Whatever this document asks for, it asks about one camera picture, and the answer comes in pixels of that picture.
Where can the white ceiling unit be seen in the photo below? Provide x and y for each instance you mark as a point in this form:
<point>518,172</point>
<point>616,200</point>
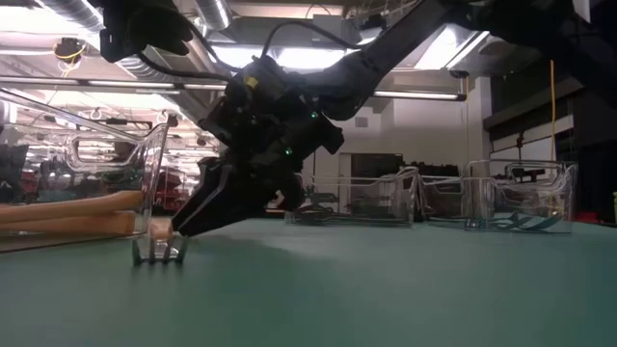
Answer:
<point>581,9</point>

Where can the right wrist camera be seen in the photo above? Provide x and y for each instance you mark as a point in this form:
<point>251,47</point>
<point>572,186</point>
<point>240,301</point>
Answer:
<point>217,118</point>

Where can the grey wall vent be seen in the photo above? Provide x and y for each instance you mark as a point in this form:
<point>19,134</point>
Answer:
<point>361,121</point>

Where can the dark cabinet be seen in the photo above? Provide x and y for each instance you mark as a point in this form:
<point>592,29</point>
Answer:
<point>376,166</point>

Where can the red tool cabinet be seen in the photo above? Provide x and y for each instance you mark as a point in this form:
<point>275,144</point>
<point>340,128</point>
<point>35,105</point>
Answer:
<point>169,190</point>

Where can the clear plastic bin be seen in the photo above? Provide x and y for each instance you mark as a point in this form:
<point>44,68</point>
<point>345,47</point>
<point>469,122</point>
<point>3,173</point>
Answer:
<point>120,154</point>
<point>366,202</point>
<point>530,202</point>

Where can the long ceiling light bar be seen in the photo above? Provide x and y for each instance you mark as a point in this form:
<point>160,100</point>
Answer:
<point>144,84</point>

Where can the green table mat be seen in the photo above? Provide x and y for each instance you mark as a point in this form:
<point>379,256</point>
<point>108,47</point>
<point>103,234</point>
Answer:
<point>337,299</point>

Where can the black ceiling camera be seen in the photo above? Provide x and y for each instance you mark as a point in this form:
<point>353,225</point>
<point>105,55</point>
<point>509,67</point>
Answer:
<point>458,73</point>

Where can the grey ceiling duct box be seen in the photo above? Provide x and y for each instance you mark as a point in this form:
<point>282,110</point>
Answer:
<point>328,21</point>

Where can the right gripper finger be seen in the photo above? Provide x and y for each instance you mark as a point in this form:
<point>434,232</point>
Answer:
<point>226,212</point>
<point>202,193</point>

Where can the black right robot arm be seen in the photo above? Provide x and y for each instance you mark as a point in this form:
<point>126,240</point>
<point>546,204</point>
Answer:
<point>434,29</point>

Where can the round metal ceiling duct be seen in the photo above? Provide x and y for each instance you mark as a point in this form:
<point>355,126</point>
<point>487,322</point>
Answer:
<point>72,9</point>

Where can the red box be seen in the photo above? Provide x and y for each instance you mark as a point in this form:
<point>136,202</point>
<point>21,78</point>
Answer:
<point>585,217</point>

